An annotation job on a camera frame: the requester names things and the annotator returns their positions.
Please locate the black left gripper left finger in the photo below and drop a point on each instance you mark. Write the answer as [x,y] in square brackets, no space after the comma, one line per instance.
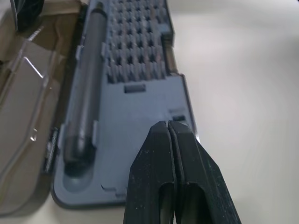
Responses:
[149,168]

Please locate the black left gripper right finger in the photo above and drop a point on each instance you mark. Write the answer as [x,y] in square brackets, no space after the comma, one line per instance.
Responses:
[198,172]

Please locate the grey screwdriver bit case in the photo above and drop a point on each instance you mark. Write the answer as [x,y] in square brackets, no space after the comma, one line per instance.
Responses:
[130,105]

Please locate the transparent plastic case lid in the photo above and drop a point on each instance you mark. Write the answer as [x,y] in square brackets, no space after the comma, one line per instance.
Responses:
[23,112]

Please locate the brown cardboard box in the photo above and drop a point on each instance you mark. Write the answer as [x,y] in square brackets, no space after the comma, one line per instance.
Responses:
[63,37]

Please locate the black object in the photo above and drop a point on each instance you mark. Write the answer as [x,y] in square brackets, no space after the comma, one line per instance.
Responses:
[28,14]

